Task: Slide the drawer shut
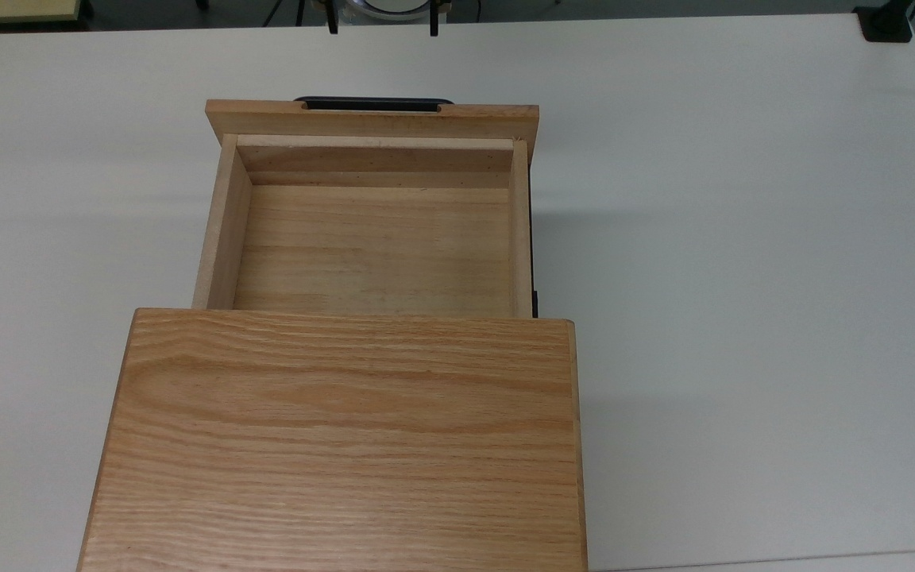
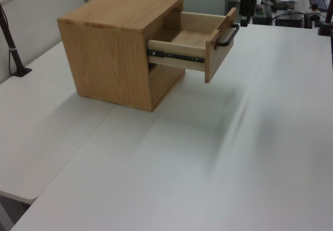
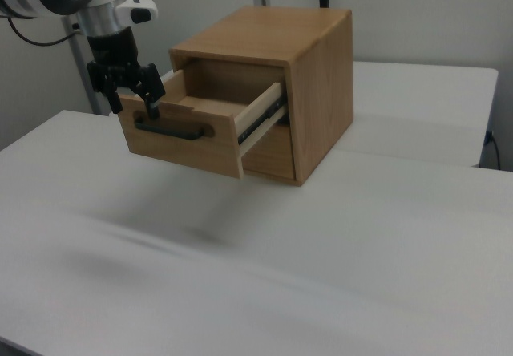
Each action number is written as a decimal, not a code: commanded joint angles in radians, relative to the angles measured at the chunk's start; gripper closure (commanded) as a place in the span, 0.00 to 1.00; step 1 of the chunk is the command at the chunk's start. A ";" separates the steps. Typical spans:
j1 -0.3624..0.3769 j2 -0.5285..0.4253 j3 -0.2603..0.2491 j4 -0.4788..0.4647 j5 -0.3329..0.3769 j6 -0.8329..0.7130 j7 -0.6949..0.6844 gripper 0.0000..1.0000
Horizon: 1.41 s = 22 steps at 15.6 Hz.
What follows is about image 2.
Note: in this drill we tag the black clamp stand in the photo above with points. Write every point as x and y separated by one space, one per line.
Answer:
326 23

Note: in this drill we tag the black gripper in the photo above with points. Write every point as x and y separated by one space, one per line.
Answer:
246 4

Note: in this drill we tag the black electronics box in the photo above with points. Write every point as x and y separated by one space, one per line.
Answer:
291 19

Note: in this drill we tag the light wooden cabinet box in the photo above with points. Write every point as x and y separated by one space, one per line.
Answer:
106 56

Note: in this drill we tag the black camera pole with base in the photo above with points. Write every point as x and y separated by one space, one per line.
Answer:
12 47

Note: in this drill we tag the wooden drawer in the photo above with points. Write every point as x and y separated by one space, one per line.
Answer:
190 51

